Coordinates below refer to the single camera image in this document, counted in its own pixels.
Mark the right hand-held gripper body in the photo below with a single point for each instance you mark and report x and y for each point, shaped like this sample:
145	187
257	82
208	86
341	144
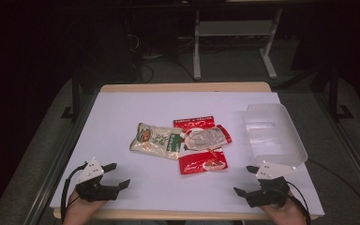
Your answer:
267	193

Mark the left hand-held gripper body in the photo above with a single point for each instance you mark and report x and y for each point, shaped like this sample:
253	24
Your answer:
93	189

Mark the clear plastic container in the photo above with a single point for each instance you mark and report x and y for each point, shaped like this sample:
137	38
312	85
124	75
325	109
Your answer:
275	137

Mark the large red sauce packet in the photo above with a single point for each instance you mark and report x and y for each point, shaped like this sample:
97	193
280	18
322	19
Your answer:
200	164

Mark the red white packet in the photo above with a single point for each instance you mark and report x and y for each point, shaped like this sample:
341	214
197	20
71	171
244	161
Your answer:
204	137

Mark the person's left hand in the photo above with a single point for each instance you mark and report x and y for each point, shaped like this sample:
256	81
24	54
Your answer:
81	209

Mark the person's right hand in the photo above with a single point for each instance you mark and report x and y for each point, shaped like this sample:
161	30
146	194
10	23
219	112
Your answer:
286	214

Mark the white table board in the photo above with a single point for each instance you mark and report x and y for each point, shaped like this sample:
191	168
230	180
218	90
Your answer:
137	193

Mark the beige and green packet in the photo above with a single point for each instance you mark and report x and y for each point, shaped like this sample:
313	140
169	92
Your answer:
156	140

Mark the black metal stand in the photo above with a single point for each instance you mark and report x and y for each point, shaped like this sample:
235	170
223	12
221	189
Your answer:
75	93
334	93

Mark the wooden table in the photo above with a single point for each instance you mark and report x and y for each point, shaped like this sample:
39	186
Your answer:
184	87

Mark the aluminium rail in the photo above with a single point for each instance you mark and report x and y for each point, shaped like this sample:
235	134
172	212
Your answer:
53	175
350	146

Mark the white metal desk frame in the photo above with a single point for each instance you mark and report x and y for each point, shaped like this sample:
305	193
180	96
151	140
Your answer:
197	47

